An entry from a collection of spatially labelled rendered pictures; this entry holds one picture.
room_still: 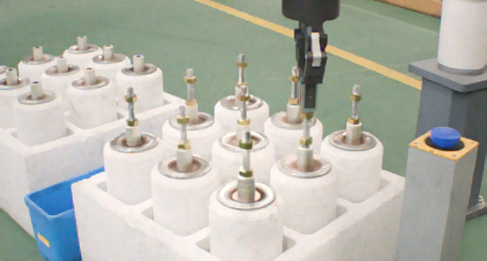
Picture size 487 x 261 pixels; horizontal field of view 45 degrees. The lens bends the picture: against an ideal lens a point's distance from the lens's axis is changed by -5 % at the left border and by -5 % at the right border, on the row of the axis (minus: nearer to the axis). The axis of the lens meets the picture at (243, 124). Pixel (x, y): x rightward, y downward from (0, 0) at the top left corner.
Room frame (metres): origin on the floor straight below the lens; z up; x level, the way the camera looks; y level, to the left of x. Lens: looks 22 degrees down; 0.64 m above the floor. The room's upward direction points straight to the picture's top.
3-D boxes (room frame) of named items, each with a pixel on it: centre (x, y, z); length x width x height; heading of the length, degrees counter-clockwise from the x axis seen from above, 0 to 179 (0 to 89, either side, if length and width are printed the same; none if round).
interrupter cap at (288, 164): (0.78, -0.09, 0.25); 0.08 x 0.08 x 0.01
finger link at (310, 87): (0.76, -0.09, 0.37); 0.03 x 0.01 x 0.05; 2
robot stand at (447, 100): (1.10, -0.41, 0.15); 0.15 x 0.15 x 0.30; 30
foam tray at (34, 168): (1.23, 0.38, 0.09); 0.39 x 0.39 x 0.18; 44
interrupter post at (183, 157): (0.78, 0.08, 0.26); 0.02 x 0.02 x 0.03
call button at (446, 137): (0.72, -0.26, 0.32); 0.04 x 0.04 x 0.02
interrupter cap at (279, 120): (0.95, -0.08, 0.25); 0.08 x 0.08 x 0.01
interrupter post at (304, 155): (0.78, -0.09, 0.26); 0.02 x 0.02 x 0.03
